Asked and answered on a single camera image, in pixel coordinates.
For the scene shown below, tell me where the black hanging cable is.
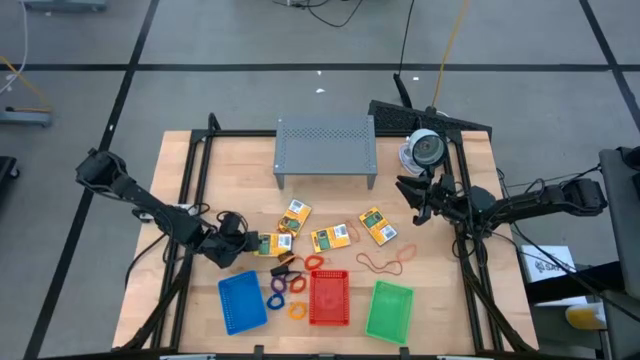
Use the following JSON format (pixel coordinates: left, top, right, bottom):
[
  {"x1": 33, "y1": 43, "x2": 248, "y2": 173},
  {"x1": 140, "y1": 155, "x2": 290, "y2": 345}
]
[{"x1": 398, "y1": 0, "x2": 416, "y2": 76}]

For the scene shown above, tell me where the yellow plastic object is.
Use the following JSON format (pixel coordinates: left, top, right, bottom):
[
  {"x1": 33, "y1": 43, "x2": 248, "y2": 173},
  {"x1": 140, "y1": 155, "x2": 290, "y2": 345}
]
[{"x1": 564, "y1": 303, "x2": 609, "y2": 331}]

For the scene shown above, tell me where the yellow floor cable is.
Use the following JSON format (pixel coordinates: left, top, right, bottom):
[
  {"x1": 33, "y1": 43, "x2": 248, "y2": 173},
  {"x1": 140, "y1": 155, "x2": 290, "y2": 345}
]
[{"x1": 0, "y1": 54, "x2": 51, "y2": 112}]

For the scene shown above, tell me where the large red-brown rubber band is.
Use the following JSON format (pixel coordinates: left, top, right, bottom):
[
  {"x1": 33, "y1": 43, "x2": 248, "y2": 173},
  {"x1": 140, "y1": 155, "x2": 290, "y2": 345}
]
[{"x1": 355, "y1": 252, "x2": 404, "y2": 277}]

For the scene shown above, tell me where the white coiled lamp cable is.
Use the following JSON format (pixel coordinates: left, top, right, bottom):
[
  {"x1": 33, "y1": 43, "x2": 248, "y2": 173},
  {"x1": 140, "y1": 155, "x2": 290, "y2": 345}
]
[{"x1": 398, "y1": 142, "x2": 421, "y2": 177}]

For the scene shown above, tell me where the white printed cardboard box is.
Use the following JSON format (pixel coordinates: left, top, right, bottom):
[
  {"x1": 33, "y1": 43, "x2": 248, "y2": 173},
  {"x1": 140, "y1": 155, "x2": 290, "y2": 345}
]
[{"x1": 519, "y1": 244, "x2": 577, "y2": 284}]

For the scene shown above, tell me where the grey stand base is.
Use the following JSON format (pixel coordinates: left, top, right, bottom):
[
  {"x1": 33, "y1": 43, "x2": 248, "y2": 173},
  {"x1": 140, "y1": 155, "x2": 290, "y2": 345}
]
[
  {"x1": 0, "y1": 105, "x2": 54, "y2": 129},
  {"x1": 19, "y1": 0, "x2": 109, "y2": 14}
]

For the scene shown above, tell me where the black caster foot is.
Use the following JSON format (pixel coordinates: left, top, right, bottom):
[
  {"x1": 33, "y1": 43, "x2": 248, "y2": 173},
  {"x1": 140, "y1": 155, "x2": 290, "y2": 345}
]
[{"x1": 0, "y1": 155, "x2": 21, "y2": 182}]

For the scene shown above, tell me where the white round spot lamp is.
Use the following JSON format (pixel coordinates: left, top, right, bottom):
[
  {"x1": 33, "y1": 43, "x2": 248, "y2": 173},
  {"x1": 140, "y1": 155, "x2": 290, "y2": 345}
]
[{"x1": 405, "y1": 128, "x2": 450, "y2": 171}]

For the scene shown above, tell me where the yellow hanging cable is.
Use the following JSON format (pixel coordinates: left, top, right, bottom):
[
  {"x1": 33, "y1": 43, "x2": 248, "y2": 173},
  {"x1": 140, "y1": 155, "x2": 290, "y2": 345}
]
[{"x1": 430, "y1": 0, "x2": 471, "y2": 109}]

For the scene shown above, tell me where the black left arm base cable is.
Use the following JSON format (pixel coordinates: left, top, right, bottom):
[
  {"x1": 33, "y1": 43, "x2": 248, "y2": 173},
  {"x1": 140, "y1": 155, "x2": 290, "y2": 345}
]
[{"x1": 123, "y1": 232, "x2": 169, "y2": 291}]

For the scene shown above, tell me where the yellow crayon box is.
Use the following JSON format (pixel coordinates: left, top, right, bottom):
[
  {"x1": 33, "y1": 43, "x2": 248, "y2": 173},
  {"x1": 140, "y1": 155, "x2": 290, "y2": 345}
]
[
  {"x1": 358, "y1": 206, "x2": 399, "y2": 247},
  {"x1": 253, "y1": 232, "x2": 294, "y2": 258},
  {"x1": 310, "y1": 223, "x2": 353, "y2": 254},
  {"x1": 277, "y1": 198, "x2": 313, "y2": 239}
]

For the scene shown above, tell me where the black side desk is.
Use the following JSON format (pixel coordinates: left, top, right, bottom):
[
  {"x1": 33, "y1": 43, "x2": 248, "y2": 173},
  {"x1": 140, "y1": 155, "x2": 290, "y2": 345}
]
[{"x1": 524, "y1": 259, "x2": 640, "y2": 360}]

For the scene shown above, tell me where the black floor cable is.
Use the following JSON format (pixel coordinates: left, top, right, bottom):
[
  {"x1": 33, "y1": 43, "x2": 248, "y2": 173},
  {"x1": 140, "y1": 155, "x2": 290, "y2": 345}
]
[{"x1": 272, "y1": 0, "x2": 364, "y2": 29}]

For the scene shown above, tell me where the grey perforated metal riser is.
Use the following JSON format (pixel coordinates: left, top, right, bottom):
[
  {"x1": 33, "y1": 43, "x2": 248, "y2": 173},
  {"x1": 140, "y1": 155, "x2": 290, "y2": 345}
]
[{"x1": 272, "y1": 114, "x2": 379, "y2": 191}]

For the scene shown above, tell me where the green plastic basket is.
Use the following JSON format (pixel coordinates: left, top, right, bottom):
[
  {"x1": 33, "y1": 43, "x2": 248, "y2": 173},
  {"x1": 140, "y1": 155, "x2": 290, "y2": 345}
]
[{"x1": 364, "y1": 279, "x2": 415, "y2": 346}]

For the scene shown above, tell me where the white floor cable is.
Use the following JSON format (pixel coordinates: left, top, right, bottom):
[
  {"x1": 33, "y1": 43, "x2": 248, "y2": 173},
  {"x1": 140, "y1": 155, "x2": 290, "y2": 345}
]
[{"x1": 0, "y1": 0, "x2": 29, "y2": 96}]

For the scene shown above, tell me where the red plastic basket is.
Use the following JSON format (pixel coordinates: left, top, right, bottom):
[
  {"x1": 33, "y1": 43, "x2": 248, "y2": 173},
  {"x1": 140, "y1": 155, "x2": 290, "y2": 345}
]
[{"x1": 308, "y1": 269, "x2": 351, "y2": 327}]

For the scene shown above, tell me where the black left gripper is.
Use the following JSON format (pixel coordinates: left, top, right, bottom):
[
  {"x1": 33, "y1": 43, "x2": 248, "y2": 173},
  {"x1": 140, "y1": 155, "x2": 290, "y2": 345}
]
[{"x1": 201, "y1": 228, "x2": 266, "y2": 270}]

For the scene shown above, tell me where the blue plastic basket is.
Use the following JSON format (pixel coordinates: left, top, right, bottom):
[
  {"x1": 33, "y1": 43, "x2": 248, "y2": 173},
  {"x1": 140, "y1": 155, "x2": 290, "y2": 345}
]
[{"x1": 217, "y1": 270, "x2": 269, "y2": 336}]

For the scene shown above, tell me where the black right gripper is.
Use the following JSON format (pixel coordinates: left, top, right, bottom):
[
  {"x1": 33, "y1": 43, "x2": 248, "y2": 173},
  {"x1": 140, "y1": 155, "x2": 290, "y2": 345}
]
[{"x1": 395, "y1": 173, "x2": 474, "y2": 227}]

